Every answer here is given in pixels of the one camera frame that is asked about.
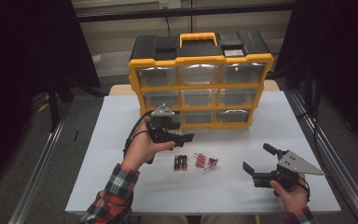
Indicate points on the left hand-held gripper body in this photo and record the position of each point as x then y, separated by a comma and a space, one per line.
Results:
161, 112

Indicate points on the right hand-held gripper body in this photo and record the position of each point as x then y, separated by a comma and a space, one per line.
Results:
292, 164

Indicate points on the red binder clip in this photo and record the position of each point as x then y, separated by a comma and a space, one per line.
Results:
212, 161

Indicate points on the yellow black drawer organizer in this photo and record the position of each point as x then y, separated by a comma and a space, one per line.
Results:
199, 59

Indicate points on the person's right hand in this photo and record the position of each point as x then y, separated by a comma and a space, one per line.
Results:
293, 199

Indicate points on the person's left hand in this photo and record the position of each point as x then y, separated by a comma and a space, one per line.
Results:
141, 147

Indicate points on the grid of clear drawers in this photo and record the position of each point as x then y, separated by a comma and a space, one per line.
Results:
199, 74

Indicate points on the black horizontal bar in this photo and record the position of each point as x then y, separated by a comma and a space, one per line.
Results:
180, 12

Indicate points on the black curtain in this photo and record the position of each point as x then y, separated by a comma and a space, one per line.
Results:
338, 62
18, 62

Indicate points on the yellow floor object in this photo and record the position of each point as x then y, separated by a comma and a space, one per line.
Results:
43, 106

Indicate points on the metal floor rail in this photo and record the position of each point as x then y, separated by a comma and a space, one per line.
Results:
37, 174
338, 174

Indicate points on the white wall label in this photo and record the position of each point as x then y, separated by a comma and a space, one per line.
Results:
96, 58

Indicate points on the white wall outlet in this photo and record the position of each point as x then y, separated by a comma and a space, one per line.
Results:
169, 3

